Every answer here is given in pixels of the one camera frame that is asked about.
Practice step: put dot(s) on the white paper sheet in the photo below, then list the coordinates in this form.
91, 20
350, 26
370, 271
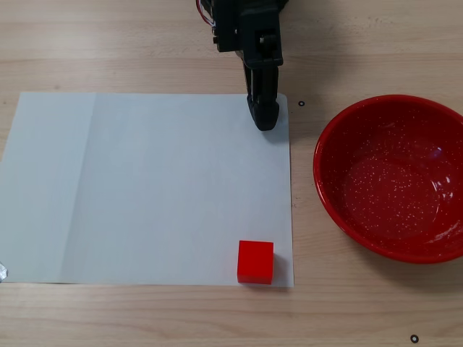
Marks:
144, 188

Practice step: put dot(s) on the grey tape piece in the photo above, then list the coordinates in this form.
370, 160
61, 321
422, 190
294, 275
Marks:
3, 272

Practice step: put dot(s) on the red speckled bowl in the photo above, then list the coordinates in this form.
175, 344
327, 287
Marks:
390, 180

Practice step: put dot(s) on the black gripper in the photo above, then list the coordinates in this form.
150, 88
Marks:
261, 88

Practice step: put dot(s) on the red cube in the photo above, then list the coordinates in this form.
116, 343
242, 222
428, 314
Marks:
255, 262

